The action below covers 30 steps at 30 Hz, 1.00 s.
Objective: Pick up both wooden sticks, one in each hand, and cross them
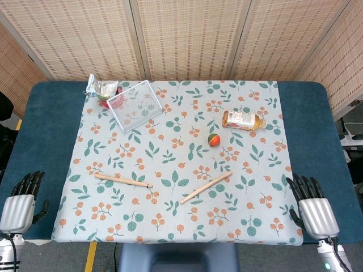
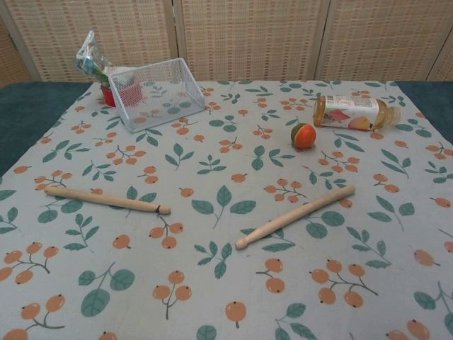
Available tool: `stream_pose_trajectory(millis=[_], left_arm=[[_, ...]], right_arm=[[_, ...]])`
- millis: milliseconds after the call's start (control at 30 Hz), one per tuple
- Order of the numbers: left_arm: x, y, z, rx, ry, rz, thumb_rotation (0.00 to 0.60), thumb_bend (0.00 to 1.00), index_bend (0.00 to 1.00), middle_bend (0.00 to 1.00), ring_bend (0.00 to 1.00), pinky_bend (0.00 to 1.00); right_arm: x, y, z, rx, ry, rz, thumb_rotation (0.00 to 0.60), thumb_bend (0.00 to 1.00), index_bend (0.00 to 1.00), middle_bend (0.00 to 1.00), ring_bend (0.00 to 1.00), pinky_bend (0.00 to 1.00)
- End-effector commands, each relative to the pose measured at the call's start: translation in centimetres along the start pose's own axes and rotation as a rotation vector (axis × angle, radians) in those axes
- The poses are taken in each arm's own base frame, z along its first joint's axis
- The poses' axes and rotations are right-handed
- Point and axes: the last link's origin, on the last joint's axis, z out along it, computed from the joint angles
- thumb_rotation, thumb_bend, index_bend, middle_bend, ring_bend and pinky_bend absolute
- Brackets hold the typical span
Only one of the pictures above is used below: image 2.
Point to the crumpled clear plastic bag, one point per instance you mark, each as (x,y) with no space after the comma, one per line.
(88,56)

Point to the orange and green ball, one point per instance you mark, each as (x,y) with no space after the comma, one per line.
(305,136)

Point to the plain wooden drumstick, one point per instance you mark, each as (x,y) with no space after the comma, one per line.
(297,215)

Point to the clear plastic juice bottle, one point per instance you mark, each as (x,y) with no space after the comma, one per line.
(350,111)

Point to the small red cup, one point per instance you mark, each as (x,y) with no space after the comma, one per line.
(108,97)

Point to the wooden drumstick with black band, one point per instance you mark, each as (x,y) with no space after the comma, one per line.
(106,200)

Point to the floral leaf and berry tablecloth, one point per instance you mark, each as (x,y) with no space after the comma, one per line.
(226,248)

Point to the pink star-shaped toy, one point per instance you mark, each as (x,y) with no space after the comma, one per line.
(132,93)

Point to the woven folding screen panel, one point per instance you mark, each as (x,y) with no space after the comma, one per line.
(247,39)
(8,60)
(389,39)
(99,28)

